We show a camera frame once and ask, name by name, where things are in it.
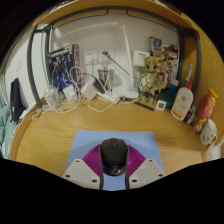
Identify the white bottle with red cap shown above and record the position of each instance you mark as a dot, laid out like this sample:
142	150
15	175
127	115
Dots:
182	103

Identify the brown tree figure toy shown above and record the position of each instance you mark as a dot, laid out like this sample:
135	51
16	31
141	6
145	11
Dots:
149	80

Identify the black bag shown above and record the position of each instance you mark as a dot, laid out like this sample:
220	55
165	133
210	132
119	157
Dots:
16	100

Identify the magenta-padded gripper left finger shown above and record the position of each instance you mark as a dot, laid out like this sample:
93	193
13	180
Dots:
80	171

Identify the light blue mouse pad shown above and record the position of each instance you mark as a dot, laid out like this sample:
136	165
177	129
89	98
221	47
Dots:
141	140

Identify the clear plastic food container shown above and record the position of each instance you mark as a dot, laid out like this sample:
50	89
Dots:
213	151

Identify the clear glass jar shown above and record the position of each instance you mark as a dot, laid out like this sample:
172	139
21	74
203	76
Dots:
52	96

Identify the white wall box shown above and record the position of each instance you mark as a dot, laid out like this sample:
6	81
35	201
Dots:
141	58

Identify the white mug with face print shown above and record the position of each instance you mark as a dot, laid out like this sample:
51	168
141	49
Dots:
208	133

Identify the black slim bar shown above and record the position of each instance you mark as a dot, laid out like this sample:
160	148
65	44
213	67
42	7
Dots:
143	106

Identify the white power strip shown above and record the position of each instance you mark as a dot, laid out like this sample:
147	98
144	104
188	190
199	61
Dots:
108	97

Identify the black computer mouse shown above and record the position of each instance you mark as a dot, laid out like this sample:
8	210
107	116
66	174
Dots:
114	155

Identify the dark blue model kit box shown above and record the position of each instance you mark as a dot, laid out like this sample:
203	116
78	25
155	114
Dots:
63	66

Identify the white wall socket plate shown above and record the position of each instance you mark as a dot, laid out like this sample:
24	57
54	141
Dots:
90	57

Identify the colourful figure box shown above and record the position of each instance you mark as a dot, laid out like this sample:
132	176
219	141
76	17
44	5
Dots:
156	43

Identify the metal cup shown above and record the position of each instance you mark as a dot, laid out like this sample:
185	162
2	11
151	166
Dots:
106	77

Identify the golden robot model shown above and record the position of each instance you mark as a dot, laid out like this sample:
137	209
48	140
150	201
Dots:
166	66

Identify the white desk lamp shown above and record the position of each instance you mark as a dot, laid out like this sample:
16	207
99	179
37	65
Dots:
128	50

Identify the small white charger block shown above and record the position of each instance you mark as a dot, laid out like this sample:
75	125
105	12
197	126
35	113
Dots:
69	93

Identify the white power adapter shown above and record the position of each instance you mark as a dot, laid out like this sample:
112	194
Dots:
88	89

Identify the small white desk clock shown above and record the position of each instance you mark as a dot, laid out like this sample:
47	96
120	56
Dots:
161	105

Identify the blue red small pack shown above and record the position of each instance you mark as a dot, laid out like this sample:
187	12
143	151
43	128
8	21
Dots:
190	117

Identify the red chip canister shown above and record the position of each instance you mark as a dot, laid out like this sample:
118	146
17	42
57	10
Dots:
206	108

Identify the curved wooden cabinet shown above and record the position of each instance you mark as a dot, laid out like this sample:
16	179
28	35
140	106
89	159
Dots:
210	66

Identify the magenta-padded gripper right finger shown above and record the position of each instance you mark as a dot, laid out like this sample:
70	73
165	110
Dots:
148	171

